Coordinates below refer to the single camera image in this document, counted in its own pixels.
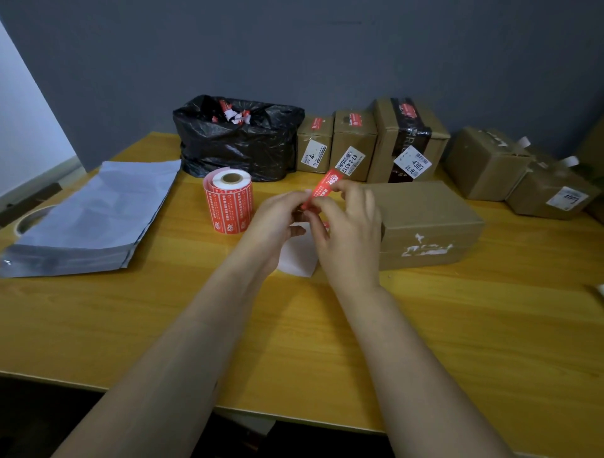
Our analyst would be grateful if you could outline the cardboard box with handwritten label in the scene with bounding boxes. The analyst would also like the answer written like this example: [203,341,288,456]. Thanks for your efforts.
[505,156,602,221]

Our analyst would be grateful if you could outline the person's left forearm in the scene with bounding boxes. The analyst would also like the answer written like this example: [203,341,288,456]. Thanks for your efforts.
[51,257,279,458]

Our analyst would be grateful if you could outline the person's left hand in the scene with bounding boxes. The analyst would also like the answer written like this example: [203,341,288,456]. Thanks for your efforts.
[237,190,315,279]

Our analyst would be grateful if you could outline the cardboard box with black tape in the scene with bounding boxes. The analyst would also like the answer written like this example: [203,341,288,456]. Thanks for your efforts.
[366,97,452,185]

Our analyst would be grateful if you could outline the cardboard box with peeled tape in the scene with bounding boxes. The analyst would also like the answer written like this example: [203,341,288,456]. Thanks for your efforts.
[444,126,535,203]

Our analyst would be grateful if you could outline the clear packing tape roll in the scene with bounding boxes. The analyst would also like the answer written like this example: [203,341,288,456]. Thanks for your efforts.
[13,205,58,237]

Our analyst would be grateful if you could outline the person's right hand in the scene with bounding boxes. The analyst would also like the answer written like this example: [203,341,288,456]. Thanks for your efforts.
[303,179,383,296]

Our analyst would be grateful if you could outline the black plastic garbage bag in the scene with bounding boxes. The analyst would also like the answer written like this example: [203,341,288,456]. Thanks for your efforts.
[172,95,306,183]

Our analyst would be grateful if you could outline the red and white paper scraps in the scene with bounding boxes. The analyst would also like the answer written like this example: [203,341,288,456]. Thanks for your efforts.
[211,99,254,126]

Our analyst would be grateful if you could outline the plain cardboard box torn label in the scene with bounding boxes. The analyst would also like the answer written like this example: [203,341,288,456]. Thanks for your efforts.
[362,180,486,272]

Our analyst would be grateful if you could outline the red printed sticker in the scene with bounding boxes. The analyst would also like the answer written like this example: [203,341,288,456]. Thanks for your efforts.
[301,168,345,211]

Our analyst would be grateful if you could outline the stack of grey mailer bags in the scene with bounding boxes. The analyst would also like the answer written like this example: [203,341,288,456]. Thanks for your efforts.
[0,159,183,279]

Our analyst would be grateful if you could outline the white sticker backing paper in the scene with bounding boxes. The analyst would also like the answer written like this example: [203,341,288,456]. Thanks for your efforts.
[277,222,331,278]

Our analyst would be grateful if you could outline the small narrow cardboard box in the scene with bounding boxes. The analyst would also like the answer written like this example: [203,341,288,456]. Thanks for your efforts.
[296,115,335,174]

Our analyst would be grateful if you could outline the roll of red stickers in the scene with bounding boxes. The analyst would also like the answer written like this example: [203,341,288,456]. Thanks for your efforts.
[203,168,254,236]

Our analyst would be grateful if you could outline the medium labelled cardboard box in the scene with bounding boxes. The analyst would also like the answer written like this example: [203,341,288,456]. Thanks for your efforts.
[329,110,378,183]

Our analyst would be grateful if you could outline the person's right forearm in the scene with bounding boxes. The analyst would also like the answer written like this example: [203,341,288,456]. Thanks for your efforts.
[330,283,516,458]

